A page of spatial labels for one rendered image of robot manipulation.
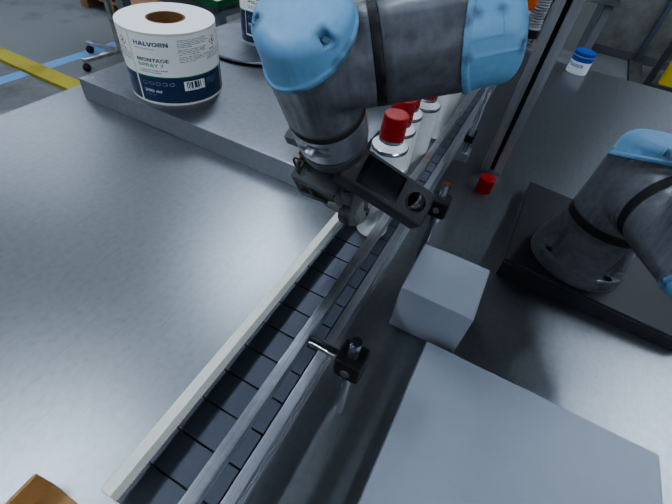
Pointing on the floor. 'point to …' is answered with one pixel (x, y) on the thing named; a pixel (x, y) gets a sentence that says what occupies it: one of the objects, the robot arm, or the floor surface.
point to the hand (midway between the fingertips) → (365, 215)
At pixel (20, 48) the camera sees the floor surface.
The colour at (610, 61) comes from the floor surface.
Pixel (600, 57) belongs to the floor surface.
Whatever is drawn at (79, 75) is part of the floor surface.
